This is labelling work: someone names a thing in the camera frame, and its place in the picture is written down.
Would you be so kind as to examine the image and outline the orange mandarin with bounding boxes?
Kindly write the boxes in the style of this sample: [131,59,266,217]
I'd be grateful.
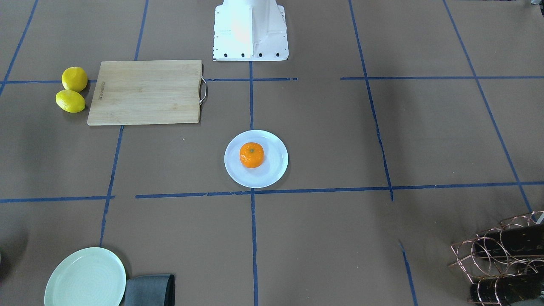
[239,142,266,169]

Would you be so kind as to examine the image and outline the lower yellow lemon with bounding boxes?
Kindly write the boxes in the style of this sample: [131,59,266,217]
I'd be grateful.
[61,67,88,93]

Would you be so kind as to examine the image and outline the upper yellow lemon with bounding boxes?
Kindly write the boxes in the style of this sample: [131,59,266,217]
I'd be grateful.
[56,89,86,113]

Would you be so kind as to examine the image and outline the yellow lemon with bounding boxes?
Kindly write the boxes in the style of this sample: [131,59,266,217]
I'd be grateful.
[56,89,86,113]
[61,67,88,93]

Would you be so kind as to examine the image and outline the bamboo cutting board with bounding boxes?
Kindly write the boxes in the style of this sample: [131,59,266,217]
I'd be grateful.
[87,59,207,126]

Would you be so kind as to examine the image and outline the copper wire bottle rack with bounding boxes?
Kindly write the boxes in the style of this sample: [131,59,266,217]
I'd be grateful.
[450,211,544,306]

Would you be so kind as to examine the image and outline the light blue plate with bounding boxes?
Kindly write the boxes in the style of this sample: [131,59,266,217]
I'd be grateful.
[224,130,288,188]

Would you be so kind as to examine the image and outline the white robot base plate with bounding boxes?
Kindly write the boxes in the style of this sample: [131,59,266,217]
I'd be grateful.
[212,0,289,62]

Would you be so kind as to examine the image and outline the folded grey cloth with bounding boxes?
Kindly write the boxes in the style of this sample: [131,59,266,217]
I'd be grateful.
[124,274,175,306]

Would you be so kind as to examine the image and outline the light green plate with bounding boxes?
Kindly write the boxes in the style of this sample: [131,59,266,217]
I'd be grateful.
[43,247,127,306]

